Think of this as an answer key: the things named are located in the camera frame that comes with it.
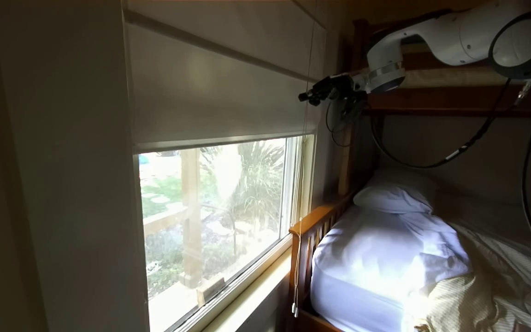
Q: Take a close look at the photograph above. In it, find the white sheeted mattress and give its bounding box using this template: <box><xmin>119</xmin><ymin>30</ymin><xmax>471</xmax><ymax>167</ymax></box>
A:
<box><xmin>311</xmin><ymin>206</ymin><xmax>475</xmax><ymax>332</ymax></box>

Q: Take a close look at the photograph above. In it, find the wooden bed headboard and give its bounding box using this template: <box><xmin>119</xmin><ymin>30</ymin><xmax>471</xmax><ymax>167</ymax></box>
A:
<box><xmin>289</xmin><ymin>194</ymin><xmax>355</xmax><ymax>332</ymax></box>

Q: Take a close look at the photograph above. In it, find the thin black looped cable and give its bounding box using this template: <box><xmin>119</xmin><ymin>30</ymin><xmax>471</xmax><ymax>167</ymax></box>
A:
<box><xmin>325</xmin><ymin>99</ymin><xmax>359</xmax><ymax>150</ymax></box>

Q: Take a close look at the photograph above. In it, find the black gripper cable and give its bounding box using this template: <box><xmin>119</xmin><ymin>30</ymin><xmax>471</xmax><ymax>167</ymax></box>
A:
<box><xmin>370</xmin><ymin>76</ymin><xmax>531</xmax><ymax>172</ymax></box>

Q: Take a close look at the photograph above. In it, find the window sash latch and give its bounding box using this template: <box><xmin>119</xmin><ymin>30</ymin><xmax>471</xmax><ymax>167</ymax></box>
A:
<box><xmin>194</xmin><ymin>276</ymin><xmax>228</xmax><ymax>307</ymax></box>

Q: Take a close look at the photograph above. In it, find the white pillow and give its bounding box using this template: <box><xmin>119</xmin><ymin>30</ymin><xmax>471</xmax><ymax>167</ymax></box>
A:
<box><xmin>353</xmin><ymin>169</ymin><xmax>443</xmax><ymax>218</ymax></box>

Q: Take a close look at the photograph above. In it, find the beige roman shade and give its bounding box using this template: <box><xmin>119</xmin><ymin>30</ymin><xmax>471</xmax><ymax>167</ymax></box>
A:
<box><xmin>124</xmin><ymin>0</ymin><xmax>329</xmax><ymax>156</ymax></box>

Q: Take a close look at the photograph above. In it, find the white framed window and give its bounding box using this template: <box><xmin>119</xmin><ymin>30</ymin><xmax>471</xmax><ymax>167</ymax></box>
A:
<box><xmin>135</xmin><ymin>134</ymin><xmax>318</xmax><ymax>332</ymax></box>

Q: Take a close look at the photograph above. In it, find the cream blanket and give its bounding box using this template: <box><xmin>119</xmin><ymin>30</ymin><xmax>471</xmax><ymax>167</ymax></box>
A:
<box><xmin>410</xmin><ymin>228</ymin><xmax>531</xmax><ymax>332</ymax></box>

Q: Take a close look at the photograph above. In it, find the wooden bunk bed frame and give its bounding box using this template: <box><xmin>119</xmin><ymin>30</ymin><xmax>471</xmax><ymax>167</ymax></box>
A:
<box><xmin>336</xmin><ymin>12</ymin><xmax>531</xmax><ymax>200</ymax></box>

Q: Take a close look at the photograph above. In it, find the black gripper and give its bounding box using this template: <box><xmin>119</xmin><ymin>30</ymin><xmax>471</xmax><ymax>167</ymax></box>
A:
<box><xmin>298</xmin><ymin>73</ymin><xmax>370</xmax><ymax>108</ymax></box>

